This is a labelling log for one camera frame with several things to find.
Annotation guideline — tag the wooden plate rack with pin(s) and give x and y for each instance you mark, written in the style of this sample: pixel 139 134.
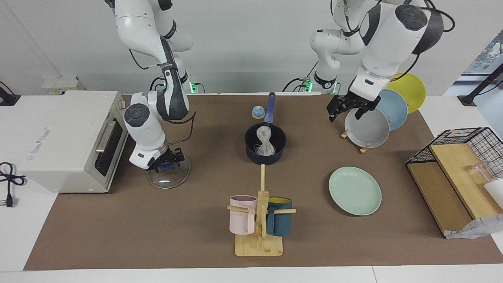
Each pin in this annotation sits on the wooden plate rack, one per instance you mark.
pixel 365 149

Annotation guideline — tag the mint green plate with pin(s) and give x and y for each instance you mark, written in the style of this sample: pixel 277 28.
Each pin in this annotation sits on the mint green plate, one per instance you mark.
pixel 355 190

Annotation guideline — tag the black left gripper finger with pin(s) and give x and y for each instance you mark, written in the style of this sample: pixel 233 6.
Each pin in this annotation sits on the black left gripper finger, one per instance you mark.
pixel 332 118
pixel 361 114

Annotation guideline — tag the clear glass cup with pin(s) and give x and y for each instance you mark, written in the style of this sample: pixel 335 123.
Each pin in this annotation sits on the clear glass cup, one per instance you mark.
pixel 477 173

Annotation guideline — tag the wooden mug tree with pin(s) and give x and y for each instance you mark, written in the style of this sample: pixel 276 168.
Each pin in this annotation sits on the wooden mug tree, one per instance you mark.
pixel 259 245

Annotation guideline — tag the grey patterned cloth bag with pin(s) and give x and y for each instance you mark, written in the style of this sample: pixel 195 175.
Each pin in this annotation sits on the grey patterned cloth bag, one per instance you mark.
pixel 477 228

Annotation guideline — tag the dark teal mug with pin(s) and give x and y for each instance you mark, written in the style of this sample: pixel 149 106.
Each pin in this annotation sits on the dark teal mug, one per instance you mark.
pixel 279 224

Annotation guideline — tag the dark blue saucepan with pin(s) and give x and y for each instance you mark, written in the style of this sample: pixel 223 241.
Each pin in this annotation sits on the dark blue saucepan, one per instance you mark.
pixel 251 145

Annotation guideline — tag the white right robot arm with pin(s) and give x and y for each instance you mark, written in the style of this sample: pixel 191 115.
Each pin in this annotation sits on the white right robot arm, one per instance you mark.
pixel 145 129

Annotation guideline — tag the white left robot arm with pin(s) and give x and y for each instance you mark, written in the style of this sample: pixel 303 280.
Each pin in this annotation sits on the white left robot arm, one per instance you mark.
pixel 389 43

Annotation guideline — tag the black clamp mount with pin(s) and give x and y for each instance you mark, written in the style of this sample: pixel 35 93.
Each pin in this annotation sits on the black clamp mount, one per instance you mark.
pixel 8 99

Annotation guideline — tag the black angled stand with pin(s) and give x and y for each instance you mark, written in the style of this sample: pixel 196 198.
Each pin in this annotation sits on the black angled stand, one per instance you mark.
pixel 481 84

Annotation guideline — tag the pink mug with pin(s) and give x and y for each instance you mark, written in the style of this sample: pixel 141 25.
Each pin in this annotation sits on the pink mug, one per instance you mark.
pixel 241 220

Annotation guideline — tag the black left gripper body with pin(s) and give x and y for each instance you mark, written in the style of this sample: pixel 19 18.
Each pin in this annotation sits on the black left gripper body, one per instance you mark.
pixel 351 103

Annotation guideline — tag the grey plate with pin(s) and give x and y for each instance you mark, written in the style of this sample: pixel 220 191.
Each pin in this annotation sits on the grey plate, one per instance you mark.
pixel 369 129

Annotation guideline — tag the white box behind oven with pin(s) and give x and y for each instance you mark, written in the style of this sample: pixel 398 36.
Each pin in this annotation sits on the white box behind oven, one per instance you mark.
pixel 63 84

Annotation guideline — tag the yellow plate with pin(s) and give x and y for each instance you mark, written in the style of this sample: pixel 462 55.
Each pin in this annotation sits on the yellow plate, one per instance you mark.
pixel 412 92

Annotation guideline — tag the brown table mat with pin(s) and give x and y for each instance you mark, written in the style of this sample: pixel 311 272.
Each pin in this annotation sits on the brown table mat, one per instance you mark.
pixel 177 228

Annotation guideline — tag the light blue plate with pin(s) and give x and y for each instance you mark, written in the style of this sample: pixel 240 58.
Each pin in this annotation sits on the light blue plate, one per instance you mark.
pixel 395 110

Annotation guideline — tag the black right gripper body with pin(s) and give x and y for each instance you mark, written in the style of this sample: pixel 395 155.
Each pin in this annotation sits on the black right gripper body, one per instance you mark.
pixel 171 156

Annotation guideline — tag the brown wooden shelf board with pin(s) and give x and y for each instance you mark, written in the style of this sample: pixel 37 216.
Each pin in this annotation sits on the brown wooden shelf board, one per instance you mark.
pixel 436 196

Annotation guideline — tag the glass lid with blue knob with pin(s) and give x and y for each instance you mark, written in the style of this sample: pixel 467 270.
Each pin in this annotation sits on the glass lid with blue knob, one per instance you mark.
pixel 173 180

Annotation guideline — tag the white cup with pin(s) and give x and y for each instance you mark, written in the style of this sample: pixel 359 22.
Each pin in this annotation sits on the white cup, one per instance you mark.
pixel 496 192

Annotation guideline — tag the white toaster oven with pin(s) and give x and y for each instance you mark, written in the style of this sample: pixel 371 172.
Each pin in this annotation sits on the white toaster oven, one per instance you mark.
pixel 63 149

